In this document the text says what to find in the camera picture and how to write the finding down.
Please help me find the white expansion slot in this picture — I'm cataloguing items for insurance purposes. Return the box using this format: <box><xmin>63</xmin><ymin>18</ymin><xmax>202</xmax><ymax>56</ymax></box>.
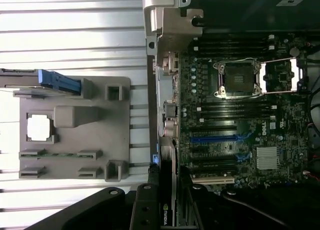
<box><xmin>191</xmin><ymin>176</ymin><xmax>236</xmax><ymax>185</ymax></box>

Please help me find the grey parts rack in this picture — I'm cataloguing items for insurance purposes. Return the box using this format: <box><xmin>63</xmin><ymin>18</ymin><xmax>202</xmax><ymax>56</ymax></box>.
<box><xmin>18</xmin><ymin>76</ymin><xmax>132</xmax><ymax>183</ymax></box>

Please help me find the silver chipset heatsink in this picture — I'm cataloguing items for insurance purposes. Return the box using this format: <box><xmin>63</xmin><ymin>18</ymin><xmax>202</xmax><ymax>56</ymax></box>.
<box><xmin>256</xmin><ymin>146</ymin><xmax>280</xmax><ymax>170</ymax></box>

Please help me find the silver CPU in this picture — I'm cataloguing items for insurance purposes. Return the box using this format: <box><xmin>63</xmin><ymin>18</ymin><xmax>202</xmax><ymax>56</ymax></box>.
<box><xmin>26</xmin><ymin>114</ymin><xmax>55</xmax><ymax>142</ymax></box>

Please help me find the green Dell motherboard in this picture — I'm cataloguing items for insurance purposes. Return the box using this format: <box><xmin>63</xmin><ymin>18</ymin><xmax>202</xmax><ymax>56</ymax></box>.
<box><xmin>174</xmin><ymin>32</ymin><xmax>313</xmax><ymax>198</ymax></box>

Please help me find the CPU socket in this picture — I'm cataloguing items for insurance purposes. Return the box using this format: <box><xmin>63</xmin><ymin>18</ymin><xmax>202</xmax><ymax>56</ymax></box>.
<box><xmin>212</xmin><ymin>58</ymin><xmax>263</xmax><ymax>100</ymax></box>

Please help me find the hard disk in blue caddy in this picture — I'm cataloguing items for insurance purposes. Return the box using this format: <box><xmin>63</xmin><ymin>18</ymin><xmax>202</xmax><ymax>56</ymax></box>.
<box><xmin>0</xmin><ymin>67</ymin><xmax>83</xmax><ymax>97</ymax></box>

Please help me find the black open PC case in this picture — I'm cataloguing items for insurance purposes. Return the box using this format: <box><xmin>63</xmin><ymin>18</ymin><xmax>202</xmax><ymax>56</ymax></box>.
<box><xmin>141</xmin><ymin>0</ymin><xmax>320</xmax><ymax>201</ymax></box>

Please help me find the metal socket cover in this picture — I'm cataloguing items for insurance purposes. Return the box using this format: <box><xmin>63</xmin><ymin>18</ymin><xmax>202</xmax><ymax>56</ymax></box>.
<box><xmin>259</xmin><ymin>57</ymin><xmax>308</xmax><ymax>95</ymax></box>

